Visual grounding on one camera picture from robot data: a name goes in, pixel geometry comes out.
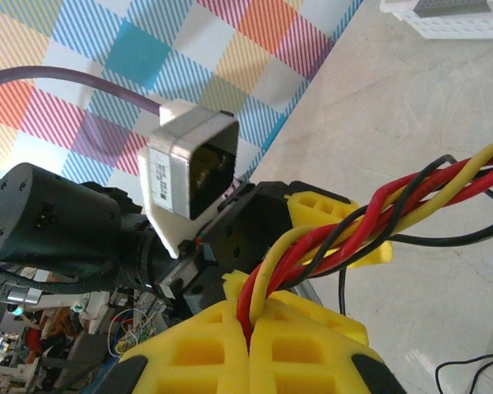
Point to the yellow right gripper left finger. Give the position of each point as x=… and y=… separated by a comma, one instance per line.
x=189, y=361

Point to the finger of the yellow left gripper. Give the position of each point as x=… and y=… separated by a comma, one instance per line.
x=378, y=255
x=312, y=205

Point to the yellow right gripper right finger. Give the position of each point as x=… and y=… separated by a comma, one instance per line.
x=312, y=357

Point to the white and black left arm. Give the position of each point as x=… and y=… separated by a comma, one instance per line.
x=45, y=221

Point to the background workbench clutter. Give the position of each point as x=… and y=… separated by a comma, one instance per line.
x=65, y=349

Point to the white perforated plastic basket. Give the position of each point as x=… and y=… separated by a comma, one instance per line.
x=456, y=28

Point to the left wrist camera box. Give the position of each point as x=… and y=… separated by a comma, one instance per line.
x=168, y=172

